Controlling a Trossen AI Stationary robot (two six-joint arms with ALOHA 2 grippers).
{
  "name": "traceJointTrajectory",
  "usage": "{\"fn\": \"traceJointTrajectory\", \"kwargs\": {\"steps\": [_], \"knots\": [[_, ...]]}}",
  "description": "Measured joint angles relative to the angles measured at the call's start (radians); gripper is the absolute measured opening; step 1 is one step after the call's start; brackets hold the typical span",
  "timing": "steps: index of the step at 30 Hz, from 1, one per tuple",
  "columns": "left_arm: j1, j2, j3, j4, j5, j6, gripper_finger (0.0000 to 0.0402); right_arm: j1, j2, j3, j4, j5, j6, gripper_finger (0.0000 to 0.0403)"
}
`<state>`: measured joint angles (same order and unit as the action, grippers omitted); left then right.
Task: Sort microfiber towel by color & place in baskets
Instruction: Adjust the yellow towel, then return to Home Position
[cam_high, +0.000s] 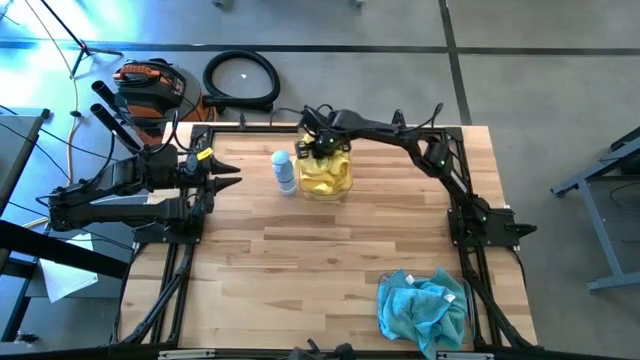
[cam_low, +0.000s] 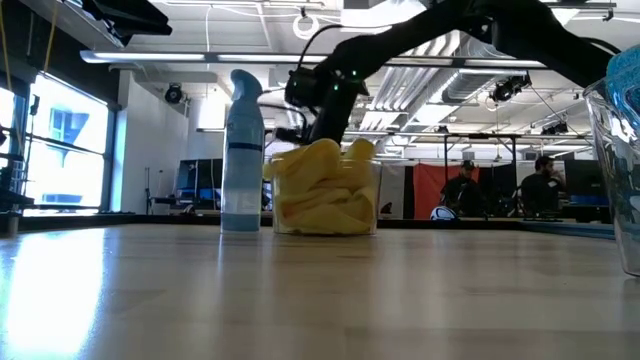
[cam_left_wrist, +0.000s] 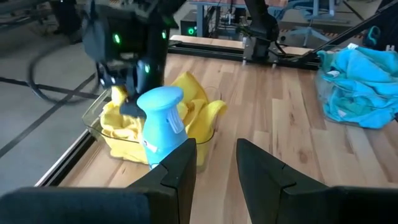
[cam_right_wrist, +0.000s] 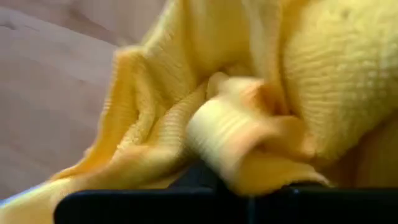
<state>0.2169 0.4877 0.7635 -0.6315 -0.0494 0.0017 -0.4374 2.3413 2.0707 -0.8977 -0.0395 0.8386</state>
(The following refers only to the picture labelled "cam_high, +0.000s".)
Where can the black tripod stand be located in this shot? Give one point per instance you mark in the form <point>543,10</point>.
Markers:
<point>84,47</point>

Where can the black table-level camera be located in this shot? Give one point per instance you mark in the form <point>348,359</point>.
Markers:
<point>345,350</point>

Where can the dark grey desk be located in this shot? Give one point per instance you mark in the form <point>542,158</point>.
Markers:
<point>15,150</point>

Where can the black metal beam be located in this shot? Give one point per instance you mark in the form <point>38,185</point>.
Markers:
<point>60,250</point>

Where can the silver metal bracket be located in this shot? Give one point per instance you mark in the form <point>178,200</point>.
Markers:
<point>465,356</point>
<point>187,355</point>

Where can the clear bottle with blue cap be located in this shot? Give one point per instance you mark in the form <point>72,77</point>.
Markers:
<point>284,175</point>

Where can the orange and black shop vacuum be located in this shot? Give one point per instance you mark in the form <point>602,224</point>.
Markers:
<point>150,87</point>

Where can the black caster wheel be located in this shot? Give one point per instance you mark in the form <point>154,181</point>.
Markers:
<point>25,338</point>

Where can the clear plastic basket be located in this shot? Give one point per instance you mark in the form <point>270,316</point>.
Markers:
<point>471,310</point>
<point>325,196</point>

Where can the white paper sheet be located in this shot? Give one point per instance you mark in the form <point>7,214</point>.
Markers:
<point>65,282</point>

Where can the black aluminium table frame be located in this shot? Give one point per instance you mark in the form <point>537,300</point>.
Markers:
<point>250,131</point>

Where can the large light blue microfiber towel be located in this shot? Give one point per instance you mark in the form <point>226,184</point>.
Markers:
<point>400,310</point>

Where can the grey metal table frame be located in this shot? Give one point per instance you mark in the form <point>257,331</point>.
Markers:
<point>602,235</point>

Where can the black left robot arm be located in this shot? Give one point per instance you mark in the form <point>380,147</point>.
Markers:
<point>125,212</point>

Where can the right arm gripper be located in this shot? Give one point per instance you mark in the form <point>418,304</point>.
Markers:
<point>325,132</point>

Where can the black vacuum wand tube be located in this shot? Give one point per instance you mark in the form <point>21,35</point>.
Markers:
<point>102,90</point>
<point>107,120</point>

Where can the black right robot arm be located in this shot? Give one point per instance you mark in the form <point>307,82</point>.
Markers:
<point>385,131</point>

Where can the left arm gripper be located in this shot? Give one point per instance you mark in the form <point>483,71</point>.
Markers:
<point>197,175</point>

